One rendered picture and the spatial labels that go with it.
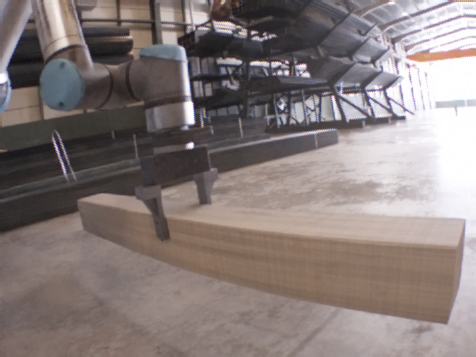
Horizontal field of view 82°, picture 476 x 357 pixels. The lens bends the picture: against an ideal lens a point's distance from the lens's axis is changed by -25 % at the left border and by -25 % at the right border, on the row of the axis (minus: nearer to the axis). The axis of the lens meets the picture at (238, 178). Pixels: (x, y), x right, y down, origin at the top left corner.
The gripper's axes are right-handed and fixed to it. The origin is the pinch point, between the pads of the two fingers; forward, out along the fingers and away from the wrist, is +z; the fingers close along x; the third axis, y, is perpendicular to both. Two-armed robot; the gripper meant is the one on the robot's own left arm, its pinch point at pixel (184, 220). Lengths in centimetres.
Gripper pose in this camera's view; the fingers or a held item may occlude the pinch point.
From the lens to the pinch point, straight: 68.2
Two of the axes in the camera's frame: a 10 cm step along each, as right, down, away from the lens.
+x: -6.8, 2.0, -7.1
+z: 1.4, 9.8, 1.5
